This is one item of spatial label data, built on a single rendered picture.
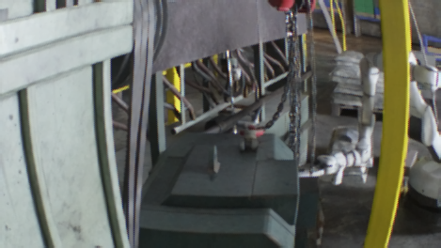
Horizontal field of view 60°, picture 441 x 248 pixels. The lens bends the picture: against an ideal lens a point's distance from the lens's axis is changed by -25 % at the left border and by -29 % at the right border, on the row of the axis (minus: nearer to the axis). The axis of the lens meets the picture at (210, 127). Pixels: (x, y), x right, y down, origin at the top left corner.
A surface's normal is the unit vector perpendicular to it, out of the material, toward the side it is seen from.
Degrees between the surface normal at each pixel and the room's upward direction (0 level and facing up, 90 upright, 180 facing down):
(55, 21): 90
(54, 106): 90
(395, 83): 90
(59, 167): 90
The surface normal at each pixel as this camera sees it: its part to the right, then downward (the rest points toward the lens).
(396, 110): -0.45, 0.26
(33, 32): 0.89, 0.11
